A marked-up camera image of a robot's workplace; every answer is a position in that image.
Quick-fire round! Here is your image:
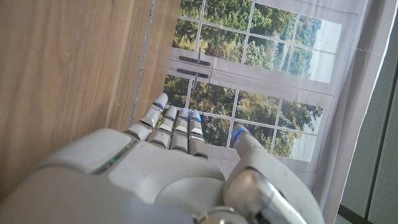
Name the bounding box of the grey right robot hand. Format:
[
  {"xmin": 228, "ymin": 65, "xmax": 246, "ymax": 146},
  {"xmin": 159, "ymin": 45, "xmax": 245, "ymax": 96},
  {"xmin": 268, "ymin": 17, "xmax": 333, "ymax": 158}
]
[{"xmin": 0, "ymin": 92, "xmax": 326, "ymax": 224}]

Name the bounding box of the printed window backdrop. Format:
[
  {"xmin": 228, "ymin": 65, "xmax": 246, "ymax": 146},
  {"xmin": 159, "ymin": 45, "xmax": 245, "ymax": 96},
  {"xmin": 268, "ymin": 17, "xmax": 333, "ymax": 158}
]
[{"xmin": 163, "ymin": 0, "xmax": 398, "ymax": 224}]

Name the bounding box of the grey perforated wall panel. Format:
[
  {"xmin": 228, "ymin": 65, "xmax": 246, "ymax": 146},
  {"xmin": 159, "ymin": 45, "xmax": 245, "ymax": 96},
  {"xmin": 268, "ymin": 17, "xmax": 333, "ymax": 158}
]
[{"xmin": 340, "ymin": 15, "xmax": 398, "ymax": 224}]

